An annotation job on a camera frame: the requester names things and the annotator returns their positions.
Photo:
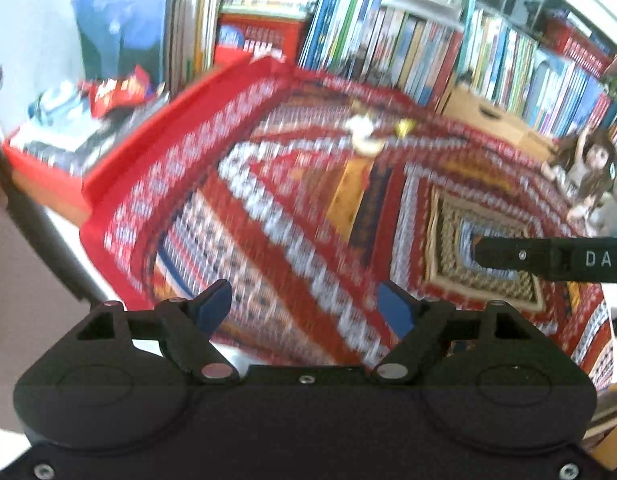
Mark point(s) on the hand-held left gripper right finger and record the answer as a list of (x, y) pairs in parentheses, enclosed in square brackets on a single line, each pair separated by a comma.
[(396, 307)]

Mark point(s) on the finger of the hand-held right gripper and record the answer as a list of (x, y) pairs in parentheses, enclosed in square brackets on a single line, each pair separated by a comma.
[(508, 256)]

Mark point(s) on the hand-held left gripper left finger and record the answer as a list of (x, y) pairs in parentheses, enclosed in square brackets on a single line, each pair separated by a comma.
[(213, 307)]

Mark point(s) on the white tissue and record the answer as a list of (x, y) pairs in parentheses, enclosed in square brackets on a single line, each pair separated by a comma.
[(361, 130)]

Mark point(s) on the brown haired doll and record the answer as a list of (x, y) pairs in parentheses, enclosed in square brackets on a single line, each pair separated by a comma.
[(586, 170)]

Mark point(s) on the red patterned tablecloth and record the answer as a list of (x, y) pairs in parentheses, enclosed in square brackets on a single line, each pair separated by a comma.
[(288, 210)]

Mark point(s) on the wooden drawer cabinet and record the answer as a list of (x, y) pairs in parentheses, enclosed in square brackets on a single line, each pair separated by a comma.
[(488, 115)]

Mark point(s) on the red tray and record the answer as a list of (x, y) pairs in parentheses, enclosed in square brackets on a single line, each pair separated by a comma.
[(43, 180)]

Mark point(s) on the red snack packet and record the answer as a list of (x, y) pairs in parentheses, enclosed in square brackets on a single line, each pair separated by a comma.
[(118, 92)]

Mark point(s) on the blue plastic packet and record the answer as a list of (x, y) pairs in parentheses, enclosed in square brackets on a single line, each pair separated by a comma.
[(58, 105)]

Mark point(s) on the row of tall blue books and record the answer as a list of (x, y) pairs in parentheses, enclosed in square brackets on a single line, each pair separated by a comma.
[(378, 35)]

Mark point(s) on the red plastic crate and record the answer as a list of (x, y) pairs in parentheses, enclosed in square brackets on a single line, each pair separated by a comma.
[(261, 40)]

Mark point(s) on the row of pale upright books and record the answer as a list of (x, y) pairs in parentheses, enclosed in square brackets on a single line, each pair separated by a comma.
[(198, 25)]

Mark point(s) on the large dark blue book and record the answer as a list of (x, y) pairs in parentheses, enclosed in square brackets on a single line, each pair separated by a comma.
[(128, 30)]

